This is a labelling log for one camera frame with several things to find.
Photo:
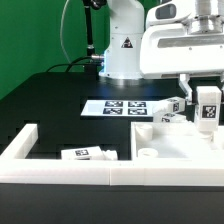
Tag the white square tabletop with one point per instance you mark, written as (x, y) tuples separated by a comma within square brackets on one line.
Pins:
[(151, 140)]

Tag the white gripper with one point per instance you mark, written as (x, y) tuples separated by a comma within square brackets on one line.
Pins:
[(183, 37)]

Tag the white U-shaped fence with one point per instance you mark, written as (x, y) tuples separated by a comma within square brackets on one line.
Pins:
[(15, 167)]

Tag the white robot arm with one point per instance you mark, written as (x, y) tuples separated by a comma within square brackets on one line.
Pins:
[(122, 57)]

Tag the white AprilTag base sheet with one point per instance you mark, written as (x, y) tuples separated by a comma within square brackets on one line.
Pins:
[(121, 108)]

